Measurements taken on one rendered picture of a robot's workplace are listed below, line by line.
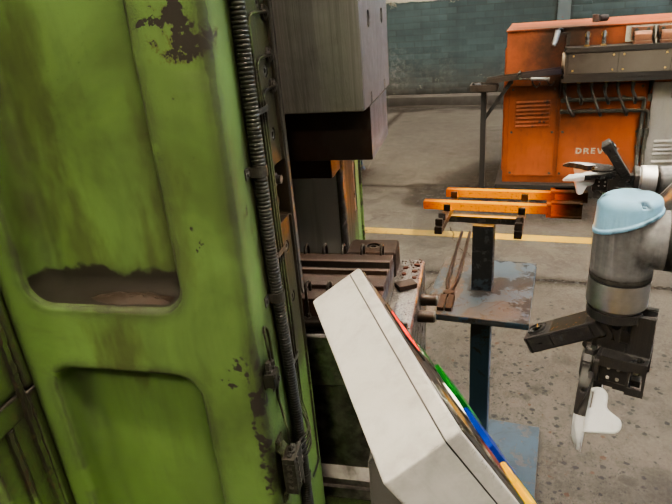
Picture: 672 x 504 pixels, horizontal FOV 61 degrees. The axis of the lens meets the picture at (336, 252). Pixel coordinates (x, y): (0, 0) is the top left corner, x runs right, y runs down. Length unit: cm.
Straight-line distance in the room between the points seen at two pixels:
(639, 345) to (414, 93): 821
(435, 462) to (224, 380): 49
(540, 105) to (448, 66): 425
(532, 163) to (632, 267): 401
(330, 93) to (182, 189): 31
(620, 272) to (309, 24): 59
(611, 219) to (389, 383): 35
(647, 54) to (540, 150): 95
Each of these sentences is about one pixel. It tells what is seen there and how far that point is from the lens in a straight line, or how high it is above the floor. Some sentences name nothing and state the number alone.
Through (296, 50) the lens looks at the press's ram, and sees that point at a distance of 98.
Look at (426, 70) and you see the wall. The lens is 885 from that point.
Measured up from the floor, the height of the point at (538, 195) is 96.
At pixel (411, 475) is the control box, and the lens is 52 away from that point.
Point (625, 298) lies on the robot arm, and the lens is 81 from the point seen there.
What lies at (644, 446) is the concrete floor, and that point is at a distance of 241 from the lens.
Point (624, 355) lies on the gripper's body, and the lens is 86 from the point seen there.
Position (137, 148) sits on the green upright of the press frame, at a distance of 89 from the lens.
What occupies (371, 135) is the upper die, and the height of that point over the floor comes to 131.
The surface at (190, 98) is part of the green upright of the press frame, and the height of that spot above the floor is 144.
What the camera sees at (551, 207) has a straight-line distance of 170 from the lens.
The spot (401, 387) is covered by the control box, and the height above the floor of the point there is 119.
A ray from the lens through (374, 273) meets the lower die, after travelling 123.
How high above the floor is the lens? 153
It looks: 24 degrees down
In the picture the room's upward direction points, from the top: 5 degrees counter-clockwise
